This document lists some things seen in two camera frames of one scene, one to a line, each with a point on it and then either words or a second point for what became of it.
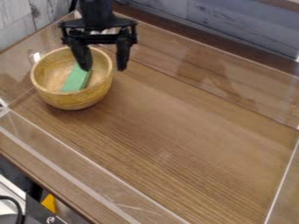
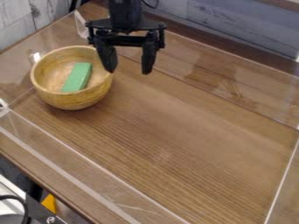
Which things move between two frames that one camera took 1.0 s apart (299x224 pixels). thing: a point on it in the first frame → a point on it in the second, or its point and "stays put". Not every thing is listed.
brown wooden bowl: x=51 y=71 stays put
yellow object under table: x=50 y=203 stays put
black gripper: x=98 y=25 → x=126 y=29
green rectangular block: x=78 y=80 stays put
